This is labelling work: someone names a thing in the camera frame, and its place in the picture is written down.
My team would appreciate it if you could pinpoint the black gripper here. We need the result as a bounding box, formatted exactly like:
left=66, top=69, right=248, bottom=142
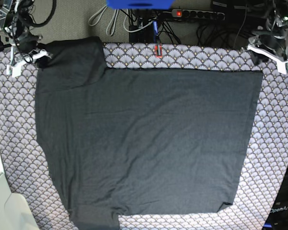
left=247, top=29, right=288, bottom=74
left=4, top=26, right=49, bottom=77

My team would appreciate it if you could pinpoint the dark grey T-shirt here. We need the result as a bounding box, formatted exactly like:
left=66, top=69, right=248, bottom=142
left=35, top=37, right=263, bottom=230

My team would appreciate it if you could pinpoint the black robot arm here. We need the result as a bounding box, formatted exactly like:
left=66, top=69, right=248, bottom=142
left=0, top=0, right=57, bottom=78
left=246, top=0, right=288, bottom=74

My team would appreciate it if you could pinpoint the fan-patterned table cloth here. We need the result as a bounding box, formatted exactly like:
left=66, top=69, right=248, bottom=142
left=0, top=43, right=288, bottom=230

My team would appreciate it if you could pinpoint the black power strip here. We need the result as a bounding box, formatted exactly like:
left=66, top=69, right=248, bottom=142
left=171, top=9, right=226, bottom=21

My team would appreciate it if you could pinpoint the red and black clamp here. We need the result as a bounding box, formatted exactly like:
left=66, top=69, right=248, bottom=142
left=155, top=44, right=163, bottom=58

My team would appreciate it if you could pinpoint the white plastic bin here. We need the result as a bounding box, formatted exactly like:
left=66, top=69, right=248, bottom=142
left=0, top=173, right=39, bottom=230

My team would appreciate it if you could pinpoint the black OpenArm base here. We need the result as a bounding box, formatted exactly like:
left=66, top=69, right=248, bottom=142
left=263, top=167, right=288, bottom=230

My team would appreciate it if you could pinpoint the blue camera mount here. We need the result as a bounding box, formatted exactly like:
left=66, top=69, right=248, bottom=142
left=107, top=0, right=174, bottom=10

